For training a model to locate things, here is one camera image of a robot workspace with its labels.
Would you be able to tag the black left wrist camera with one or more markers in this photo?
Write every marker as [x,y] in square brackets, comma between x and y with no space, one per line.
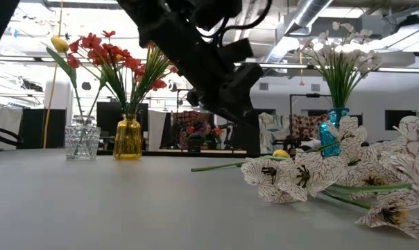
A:
[237,52]

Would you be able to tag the black partition panel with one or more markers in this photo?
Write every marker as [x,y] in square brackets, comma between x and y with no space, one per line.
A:
[36,128]

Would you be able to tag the long ceiling light bar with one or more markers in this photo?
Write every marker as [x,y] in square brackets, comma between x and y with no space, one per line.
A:
[282,65]

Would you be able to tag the black monitor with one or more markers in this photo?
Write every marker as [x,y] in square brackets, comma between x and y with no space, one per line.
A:
[105,118]

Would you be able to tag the white teal patterned fabric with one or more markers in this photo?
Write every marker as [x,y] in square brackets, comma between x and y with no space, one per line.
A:
[273,130]

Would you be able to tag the silver air duct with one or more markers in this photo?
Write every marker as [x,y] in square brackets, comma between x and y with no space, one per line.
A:
[310,14]

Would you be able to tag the clear textured glass vase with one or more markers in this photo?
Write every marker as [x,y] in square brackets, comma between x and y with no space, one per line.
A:
[82,142]

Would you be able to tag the amber glass vase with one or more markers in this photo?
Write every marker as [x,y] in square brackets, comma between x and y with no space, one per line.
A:
[128,139]

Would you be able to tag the red patterned fabric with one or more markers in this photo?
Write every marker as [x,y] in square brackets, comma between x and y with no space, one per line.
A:
[192,121]

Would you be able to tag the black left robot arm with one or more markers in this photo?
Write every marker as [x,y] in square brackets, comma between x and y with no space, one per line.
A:
[175,34]

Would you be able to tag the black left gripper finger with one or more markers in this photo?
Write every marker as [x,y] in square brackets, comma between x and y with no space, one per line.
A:
[230,112]
[252,114]

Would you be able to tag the black pipe stand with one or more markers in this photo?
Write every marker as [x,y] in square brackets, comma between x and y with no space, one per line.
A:
[311,95]

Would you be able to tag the blue glass vase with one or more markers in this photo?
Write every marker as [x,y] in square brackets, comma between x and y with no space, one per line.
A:
[329,139]

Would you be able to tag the brown spotted fabric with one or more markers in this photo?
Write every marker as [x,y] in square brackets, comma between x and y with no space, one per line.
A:
[306,126]

